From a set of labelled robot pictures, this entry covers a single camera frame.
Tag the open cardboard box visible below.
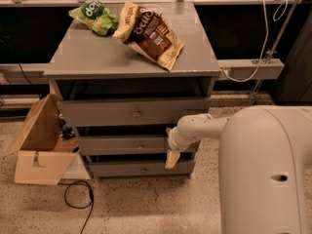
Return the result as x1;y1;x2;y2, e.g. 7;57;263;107
3;96;77;185

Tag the grey wall rail ledge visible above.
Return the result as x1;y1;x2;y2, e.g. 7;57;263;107
218;58;284;81

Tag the grey top drawer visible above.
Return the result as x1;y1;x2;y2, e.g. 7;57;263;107
58;97;210;127

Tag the dark cabinet at right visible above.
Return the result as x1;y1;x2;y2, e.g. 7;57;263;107
272;14;312;105

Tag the brown yellow chip bag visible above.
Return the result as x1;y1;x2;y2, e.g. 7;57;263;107
113;2;184;71

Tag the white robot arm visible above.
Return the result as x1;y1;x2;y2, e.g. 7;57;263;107
165;105;312;234

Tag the grey drawer cabinet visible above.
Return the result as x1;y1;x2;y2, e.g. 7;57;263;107
45;3;220;168

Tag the grey drawer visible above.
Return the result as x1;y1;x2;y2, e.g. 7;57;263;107
77;135;169;156
89;160;195;177
58;97;210;127

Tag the small blue object in box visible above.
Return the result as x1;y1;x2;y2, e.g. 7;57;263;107
58;114;75;138

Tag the metal diagonal pole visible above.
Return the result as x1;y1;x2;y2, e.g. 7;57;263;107
247;0;301;81

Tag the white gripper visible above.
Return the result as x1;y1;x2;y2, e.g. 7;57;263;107
165;127;189;170

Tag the green snack bag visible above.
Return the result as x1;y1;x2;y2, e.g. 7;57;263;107
68;0;118;36

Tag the black floor cable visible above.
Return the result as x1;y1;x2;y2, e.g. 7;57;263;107
63;179;96;234

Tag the grey bottom drawer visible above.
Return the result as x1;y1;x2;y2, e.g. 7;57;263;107
89;160;195;177

